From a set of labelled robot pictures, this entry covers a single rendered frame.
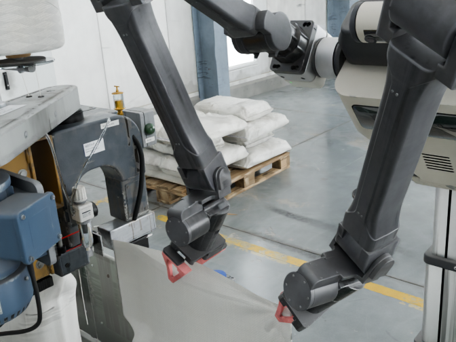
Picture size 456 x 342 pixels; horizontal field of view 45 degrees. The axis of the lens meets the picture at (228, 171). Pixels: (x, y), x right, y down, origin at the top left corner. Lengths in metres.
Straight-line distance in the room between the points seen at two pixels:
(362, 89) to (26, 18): 0.65
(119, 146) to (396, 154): 0.82
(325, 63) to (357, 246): 0.53
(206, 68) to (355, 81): 6.14
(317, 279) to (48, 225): 0.46
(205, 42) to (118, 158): 5.93
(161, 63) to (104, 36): 5.41
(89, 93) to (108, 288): 4.32
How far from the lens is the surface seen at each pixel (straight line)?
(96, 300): 2.18
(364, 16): 1.00
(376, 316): 2.91
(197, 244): 1.07
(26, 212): 0.92
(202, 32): 7.24
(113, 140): 1.33
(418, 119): 0.63
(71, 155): 1.27
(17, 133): 1.00
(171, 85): 0.92
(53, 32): 1.00
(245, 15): 1.09
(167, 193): 4.29
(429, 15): 0.56
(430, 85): 0.59
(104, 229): 1.40
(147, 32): 0.89
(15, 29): 0.97
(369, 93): 1.15
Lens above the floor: 1.62
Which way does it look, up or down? 19 degrees down
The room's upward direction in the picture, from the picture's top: 4 degrees counter-clockwise
